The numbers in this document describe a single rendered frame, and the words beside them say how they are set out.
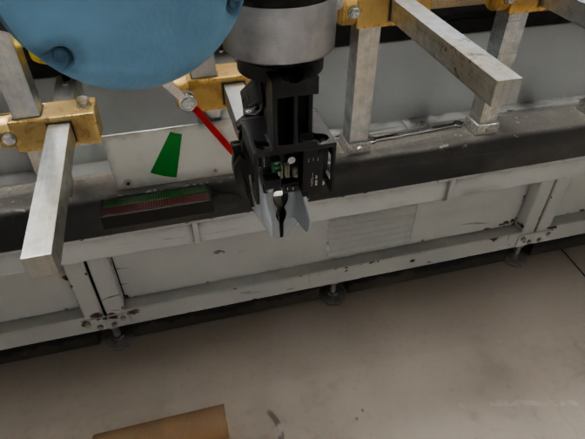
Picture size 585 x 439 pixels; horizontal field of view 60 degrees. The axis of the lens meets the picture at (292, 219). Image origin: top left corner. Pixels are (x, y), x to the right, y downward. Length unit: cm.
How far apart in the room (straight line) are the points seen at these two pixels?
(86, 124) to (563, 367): 132
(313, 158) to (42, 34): 28
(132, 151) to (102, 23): 62
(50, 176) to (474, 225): 122
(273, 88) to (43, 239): 31
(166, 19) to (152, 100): 82
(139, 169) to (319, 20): 50
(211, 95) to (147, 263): 65
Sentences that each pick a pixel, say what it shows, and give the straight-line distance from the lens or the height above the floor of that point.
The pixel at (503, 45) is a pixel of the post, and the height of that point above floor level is 87.
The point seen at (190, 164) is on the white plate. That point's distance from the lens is 82.
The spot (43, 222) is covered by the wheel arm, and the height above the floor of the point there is 83.
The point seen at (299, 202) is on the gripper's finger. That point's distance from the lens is 51.
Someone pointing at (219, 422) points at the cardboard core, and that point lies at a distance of 126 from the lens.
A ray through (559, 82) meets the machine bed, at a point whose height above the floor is 66.
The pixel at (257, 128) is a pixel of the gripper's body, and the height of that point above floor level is 97.
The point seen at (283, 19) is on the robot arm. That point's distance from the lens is 37.
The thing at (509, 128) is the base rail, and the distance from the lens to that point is 104.
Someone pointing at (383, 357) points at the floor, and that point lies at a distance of 145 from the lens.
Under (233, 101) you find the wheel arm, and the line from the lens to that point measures 71.
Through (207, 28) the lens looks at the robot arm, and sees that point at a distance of 20.
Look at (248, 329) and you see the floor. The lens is 149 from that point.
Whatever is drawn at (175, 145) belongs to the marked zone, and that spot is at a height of 77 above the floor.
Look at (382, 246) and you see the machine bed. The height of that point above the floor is 19.
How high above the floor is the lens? 119
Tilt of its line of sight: 41 degrees down
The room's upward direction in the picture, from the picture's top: straight up
